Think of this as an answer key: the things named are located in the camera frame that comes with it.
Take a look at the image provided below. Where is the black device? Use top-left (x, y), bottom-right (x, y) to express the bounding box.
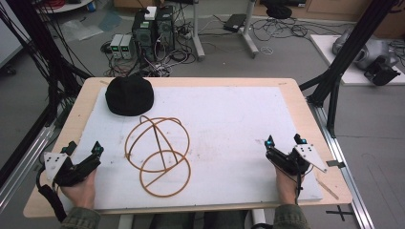
top-left (363, 55), bottom-right (402, 87)

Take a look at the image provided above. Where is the black knit hat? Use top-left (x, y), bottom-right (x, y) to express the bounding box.
top-left (104, 74), bottom-right (156, 117)

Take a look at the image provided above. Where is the white foam mat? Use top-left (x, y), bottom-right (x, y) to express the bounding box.
top-left (59, 86), bottom-right (324, 212)

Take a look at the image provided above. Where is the blue-grey sheet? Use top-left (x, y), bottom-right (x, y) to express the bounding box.
top-left (97, 10), bottom-right (123, 32)

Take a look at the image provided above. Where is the person's left hand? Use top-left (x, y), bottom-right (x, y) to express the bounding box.
top-left (59, 169), bottom-right (97, 211)

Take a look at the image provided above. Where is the grey rounded shell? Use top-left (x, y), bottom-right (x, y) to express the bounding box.
top-left (331, 28), bottom-right (399, 72)

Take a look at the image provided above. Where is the tangle of mixed cables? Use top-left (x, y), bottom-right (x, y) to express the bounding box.
top-left (100, 18), bottom-right (196, 78)

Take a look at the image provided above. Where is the thin wooden strip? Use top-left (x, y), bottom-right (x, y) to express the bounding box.
top-left (315, 177), bottom-right (340, 201)

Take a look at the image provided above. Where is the clear plastic sheet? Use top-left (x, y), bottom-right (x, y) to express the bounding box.
top-left (59, 18), bottom-right (105, 43)

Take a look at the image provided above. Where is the round white table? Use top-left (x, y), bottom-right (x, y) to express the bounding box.
top-left (35, 0), bottom-right (94, 14)

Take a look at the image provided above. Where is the thick black sleeved cable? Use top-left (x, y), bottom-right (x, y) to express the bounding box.
top-left (34, 167), bottom-right (69, 223)

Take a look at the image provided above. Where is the brown wire hat frame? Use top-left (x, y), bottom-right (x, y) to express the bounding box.
top-left (124, 114), bottom-right (192, 198)

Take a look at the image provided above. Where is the black stool base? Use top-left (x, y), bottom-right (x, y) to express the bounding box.
top-left (265, 3), bottom-right (293, 20)

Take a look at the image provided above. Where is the black computer tower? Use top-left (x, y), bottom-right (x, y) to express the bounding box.
top-left (155, 5), bottom-right (176, 54)
top-left (131, 10), bottom-right (158, 62)

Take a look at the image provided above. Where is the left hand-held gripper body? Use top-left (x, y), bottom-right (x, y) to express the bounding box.
top-left (42, 152), bottom-right (102, 188)

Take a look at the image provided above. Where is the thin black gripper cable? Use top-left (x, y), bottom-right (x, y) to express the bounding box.
top-left (293, 161), bottom-right (314, 205)

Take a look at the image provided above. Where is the black tape piece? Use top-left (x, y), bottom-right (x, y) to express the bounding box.
top-left (325, 159), bottom-right (347, 169)

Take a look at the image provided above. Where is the white table leg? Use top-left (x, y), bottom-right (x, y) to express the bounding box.
top-left (250, 208), bottom-right (267, 229)
top-left (117, 213), bottom-right (135, 229)

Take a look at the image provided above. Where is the white box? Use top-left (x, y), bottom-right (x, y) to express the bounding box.
top-left (144, 6), bottom-right (158, 21)

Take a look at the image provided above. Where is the tangle of black cables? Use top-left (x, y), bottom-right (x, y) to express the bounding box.
top-left (250, 16), bottom-right (320, 43)

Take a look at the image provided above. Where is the person's right hand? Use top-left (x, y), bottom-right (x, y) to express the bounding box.
top-left (274, 165), bottom-right (306, 206)

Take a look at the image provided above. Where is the flat black box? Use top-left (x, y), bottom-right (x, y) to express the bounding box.
top-left (223, 12), bottom-right (248, 33)

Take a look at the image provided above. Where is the white cabinet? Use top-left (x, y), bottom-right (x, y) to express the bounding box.
top-left (0, 0), bottom-right (31, 70)

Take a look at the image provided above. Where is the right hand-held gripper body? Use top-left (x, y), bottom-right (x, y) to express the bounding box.
top-left (265, 143), bottom-right (330, 177)

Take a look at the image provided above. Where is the black frame post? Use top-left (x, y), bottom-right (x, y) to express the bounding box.
top-left (298, 0), bottom-right (400, 138)
top-left (0, 0), bottom-right (94, 189)

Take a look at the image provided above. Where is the grey power supply unit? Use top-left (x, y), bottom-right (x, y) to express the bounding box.
top-left (119, 33), bottom-right (137, 60)
top-left (109, 33), bottom-right (124, 59)

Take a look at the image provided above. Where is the white platform board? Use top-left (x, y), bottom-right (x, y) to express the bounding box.
top-left (309, 33), bottom-right (405, 87)

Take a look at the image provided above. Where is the aluminium rail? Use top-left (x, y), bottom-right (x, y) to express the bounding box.
top-left (0, 123), bottom-right (62, 212)
top-left (306, 97), bottom-right (376, 229)

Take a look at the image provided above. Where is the grey metal stand leg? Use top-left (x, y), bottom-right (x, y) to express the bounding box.
top-left (240, 0), bottom-right (260, 59)
top-left (190, 0), bottom-right (206, 62)

